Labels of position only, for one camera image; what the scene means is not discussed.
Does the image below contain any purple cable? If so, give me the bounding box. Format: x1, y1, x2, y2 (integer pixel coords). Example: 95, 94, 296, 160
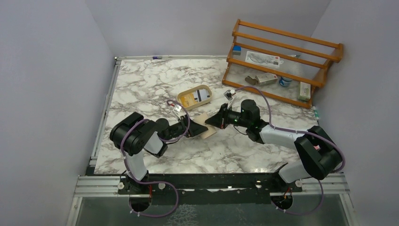
234, 86, 346, 217
120, 99, 191, 218

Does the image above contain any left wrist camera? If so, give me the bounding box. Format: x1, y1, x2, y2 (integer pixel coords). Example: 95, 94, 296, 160
173, 105, 182, 113

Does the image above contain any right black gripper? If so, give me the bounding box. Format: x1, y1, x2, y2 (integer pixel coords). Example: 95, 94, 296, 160
205, 103, 250, 129

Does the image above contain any clear packet with red label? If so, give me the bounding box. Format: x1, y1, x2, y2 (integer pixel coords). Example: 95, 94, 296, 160
245, 51, 284, 69

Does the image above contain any wooden shelf rack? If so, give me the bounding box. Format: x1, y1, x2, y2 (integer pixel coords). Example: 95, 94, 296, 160
222, 19, 343, 108

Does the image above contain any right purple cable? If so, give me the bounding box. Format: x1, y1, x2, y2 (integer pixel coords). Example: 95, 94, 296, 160
234, 86, 346, 217

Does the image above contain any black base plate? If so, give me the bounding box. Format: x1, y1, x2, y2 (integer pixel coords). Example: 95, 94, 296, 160
105, 173, 302, 205

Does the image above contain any beige oval tray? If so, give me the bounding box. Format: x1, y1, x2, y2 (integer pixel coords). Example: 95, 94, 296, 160
176, 85, 213, 111

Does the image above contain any green white tube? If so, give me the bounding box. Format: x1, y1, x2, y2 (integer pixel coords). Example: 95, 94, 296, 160
312, 106, 319, 121

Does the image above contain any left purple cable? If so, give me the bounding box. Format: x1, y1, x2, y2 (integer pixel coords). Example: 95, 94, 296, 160
120, 99, 191, 218

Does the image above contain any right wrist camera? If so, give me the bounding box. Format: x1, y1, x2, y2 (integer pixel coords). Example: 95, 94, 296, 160
223, 89, 236, 101

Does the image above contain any grey box with red label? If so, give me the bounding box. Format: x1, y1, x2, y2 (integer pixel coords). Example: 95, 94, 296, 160
255, 73, 278, 86

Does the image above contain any blue white small box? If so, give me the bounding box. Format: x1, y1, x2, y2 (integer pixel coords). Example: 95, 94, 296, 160
232, 45, 241, 56

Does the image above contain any green white small box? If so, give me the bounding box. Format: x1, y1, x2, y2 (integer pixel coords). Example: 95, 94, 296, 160
297, 82, 311, 101

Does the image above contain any blue white bottle cap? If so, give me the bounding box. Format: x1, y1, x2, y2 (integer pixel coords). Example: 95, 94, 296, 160
279, 77, 293, 87

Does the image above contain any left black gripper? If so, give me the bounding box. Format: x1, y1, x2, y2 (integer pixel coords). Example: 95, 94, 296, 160
163, 114, 208, 141

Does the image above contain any white black card in tray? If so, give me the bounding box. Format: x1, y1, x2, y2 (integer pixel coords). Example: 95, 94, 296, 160
192, 89, 210, 103

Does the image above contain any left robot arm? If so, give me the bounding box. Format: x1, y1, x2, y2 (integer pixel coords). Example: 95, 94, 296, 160
109, 112, 208, 194

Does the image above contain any brown small object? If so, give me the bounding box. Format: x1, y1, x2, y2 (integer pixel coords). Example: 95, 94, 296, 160
245, 76, 258, 86

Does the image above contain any orange card in tray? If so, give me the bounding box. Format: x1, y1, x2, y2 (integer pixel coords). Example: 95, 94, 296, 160
180, 94, 196, 108

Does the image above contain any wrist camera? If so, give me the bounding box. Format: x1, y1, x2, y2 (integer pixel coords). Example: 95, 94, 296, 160
173, 105, 182, 113
223, 89, 236, 101

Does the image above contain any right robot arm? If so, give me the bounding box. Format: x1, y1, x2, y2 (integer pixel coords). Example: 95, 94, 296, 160
205, 99, 344, 192

